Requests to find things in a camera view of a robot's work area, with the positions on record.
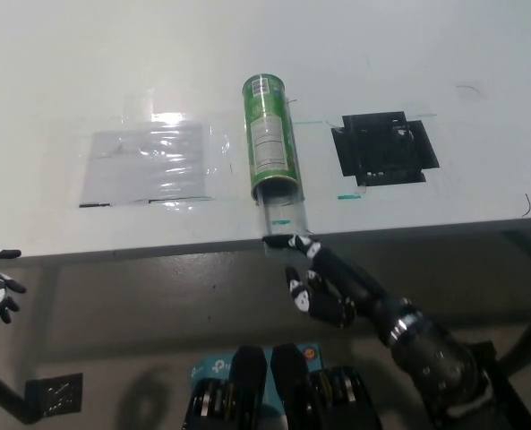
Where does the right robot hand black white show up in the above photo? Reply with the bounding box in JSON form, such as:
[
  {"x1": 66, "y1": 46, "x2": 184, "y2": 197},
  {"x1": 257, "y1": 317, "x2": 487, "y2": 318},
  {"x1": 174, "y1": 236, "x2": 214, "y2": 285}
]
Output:
[{"x1": 285, "y1": 233, "x2": 410, "y2": 342}]

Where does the clear plastic chips tray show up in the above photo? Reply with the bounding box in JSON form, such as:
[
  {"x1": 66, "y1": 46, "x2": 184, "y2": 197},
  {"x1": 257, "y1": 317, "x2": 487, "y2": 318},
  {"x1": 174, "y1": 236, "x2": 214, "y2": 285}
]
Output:
[{"x1": 254, "y1": 177, "x2": 313, "y2": 260}]

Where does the green chips can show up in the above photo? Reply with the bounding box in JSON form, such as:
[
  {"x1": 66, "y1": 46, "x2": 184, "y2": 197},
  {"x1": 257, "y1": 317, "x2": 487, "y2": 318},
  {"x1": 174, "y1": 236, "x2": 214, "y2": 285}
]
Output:
[{"x1": 241, "y1": 72, "x2": 303, "y2": 199}]

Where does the black table leg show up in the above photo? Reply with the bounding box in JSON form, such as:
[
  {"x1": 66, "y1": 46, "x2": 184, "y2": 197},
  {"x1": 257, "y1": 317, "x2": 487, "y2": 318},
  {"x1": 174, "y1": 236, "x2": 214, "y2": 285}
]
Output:
[
  {"x1": 0, "y1": 359, "x2": 39, "y2": 426},
  {"x1": 492, "y1": 277, "x2": 531, "y2": 383}
]

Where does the black tape square patch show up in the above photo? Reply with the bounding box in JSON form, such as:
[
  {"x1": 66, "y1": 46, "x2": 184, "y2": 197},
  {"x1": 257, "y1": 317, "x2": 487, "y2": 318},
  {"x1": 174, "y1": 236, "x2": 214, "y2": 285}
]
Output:
[{"x1": 330, "y1": 108, "x2": 441, "y2": 187}]

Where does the teal router box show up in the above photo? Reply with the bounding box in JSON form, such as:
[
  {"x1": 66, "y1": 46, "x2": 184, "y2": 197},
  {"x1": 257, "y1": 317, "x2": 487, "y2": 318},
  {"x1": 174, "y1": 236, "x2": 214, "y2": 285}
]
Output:
[{"x1": 189, "y1": 343, "x2": 322, "y2": 409}]

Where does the clear plastic film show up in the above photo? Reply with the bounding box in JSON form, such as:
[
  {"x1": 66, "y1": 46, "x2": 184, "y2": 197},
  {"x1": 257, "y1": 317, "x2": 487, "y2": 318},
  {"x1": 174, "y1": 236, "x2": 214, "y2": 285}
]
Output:
[{"x1": 77, "y1": 87, "x2": 240, "y2": 211}]

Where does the white paper sheet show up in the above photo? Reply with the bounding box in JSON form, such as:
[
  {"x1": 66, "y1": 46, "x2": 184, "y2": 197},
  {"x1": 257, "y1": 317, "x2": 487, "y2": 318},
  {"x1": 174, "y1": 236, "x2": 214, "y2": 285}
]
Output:
[{"x1": 78, "y1": 123, "x2": 215, "y2": 208}]

